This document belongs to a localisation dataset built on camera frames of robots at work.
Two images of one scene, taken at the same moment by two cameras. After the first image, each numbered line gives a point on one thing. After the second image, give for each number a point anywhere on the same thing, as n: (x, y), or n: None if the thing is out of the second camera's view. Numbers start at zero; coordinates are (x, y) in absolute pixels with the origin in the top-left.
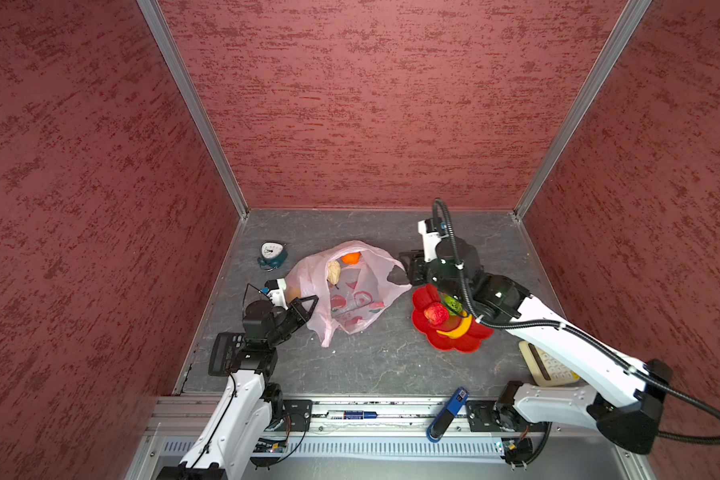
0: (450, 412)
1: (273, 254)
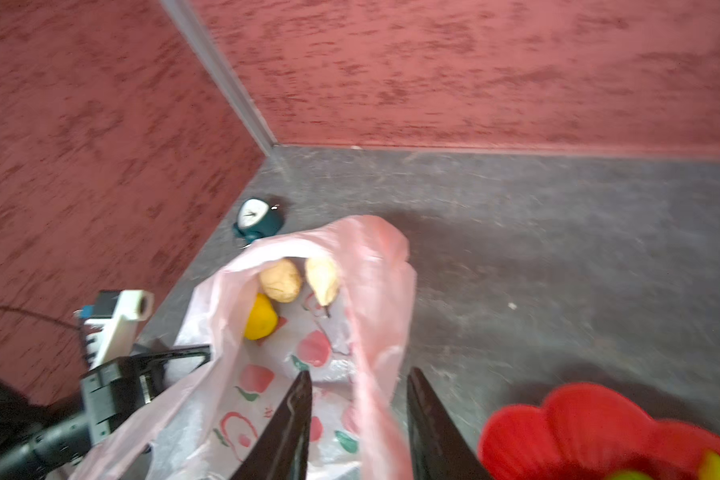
0: None
1: (257, 219)
